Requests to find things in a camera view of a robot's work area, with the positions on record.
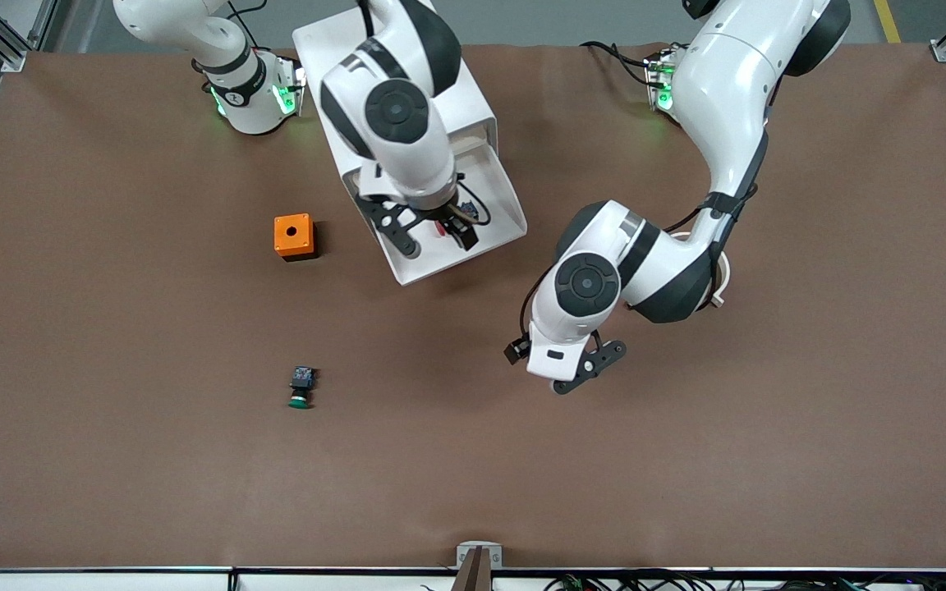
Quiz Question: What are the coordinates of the red mushroom push button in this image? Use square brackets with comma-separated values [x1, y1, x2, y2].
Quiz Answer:
[436, 201, 480, 241]

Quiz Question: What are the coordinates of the green mushroom push button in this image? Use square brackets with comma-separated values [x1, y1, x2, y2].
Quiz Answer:
[287, 366, 316, 410]

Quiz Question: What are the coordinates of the orange box with hole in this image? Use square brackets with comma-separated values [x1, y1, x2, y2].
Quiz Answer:
[273, 213, 318, 262]

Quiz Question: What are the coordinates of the white half-ring clamp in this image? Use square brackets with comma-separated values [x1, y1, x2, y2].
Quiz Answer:
[674, 232, 732, 309]

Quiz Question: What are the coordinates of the silver table edge bracket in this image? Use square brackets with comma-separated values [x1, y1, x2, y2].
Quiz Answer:
[457, 541, 503, 570]

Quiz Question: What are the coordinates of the brown vertical post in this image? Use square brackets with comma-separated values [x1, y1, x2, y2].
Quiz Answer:
[450, 547, 494, 591]

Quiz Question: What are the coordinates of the black left arm base cable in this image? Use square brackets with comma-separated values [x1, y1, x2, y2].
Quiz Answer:
[578, 39, 654, 87]

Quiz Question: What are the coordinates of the black table edge rail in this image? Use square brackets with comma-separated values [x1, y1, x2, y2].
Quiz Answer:
[0, 565, 946, 575]

